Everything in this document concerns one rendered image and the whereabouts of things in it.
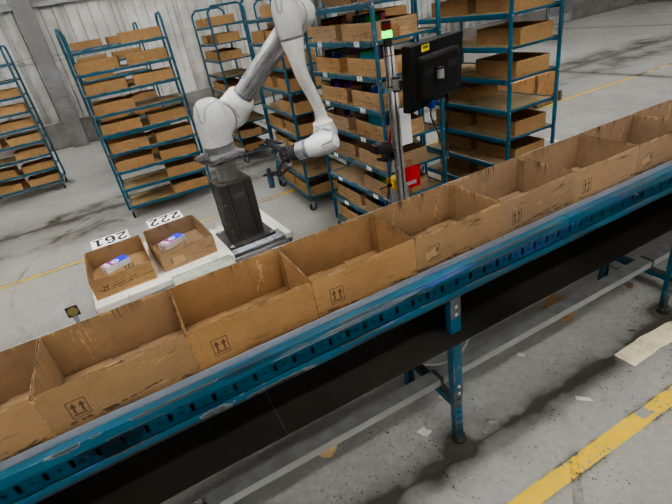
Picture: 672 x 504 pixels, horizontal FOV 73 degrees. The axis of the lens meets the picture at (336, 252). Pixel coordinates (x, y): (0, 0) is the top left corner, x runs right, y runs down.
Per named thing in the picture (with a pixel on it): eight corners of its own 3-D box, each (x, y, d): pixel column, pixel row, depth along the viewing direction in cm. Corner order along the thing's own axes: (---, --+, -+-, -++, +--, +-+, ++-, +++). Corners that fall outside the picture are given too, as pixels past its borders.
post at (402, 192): (409, 208, 263) (395, 44, 220) (414, 211, 259) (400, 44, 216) (392, 215, 259) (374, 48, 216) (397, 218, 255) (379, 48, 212)
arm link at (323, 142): (309, 162, 215) (315, 153, 226) (339, 154, 210) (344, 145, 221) (301, 141, 210) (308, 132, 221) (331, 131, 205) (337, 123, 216)
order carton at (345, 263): (374, 250, 183) (369, 212, 175) (418, 280, 160) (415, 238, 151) (286, 286, 170) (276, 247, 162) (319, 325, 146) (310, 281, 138)
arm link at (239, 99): (202, 119, 231) (221, 108, 249) (227, 141, 234) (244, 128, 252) (285, -14, 189) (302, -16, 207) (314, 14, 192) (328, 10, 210)
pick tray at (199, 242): (196, 229, 265) (191, 213, 260) (218, 251, 235) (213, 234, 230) (148, 247, 253) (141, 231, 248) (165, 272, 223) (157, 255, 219)
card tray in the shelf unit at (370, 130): (356, 132, 323) (354, 118, 318) (393, 122, 331) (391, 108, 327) (384, 143, 289) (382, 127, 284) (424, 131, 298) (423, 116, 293)
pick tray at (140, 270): (145, 250, 251) (138, 234, 246) (158, 277, 220) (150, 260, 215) (91, 269, 240) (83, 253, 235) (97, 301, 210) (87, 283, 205)
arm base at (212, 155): (191, 161, 228) (187, 150, 225) (230, 146, 238) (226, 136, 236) (205, 166, 215) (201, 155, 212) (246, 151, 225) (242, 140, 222)
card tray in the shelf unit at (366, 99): (352, 104, 312) (350, 89, 307) (389, 94, 322) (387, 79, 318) (384, 111, 279) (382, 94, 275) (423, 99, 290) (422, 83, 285)
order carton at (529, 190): (516, 191, 210) (518, 156, 202) (572, 210, 186) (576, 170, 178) (449, 219, 196) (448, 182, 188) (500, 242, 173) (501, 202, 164)
